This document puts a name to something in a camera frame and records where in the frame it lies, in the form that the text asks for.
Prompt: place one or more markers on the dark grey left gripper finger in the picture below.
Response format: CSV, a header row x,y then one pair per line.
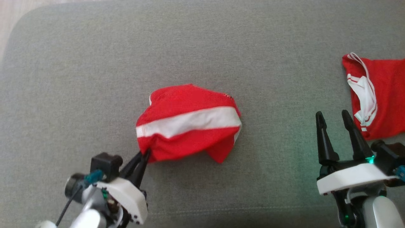
x,y
142,171
133,164

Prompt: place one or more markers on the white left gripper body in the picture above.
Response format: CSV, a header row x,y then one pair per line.
x,y
129,199

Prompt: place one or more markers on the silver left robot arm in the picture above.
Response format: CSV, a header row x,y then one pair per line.
x,y
88,218

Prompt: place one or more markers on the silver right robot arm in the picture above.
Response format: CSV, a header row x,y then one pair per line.
x,y
379,212

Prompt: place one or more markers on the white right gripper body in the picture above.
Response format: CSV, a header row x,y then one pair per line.
x,y
351,177

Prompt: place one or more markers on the red shorts with white stripe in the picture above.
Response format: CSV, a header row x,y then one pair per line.
x,y
190,101

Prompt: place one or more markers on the red Bulls 23 jersey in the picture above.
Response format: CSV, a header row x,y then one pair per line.
x,y
386,95

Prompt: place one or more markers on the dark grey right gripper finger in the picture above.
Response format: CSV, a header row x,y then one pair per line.
x,y
326,142
357,142

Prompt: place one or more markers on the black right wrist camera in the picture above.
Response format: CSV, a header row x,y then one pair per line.
x,y
389,155

